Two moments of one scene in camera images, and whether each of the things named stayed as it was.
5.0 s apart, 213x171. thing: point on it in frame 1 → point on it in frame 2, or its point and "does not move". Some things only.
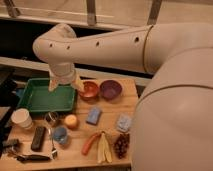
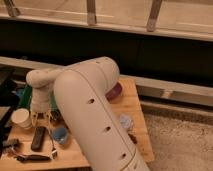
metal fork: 54,152 does not move
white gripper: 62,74 → 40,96
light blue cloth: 124,122 does not move
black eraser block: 38,137 does not move
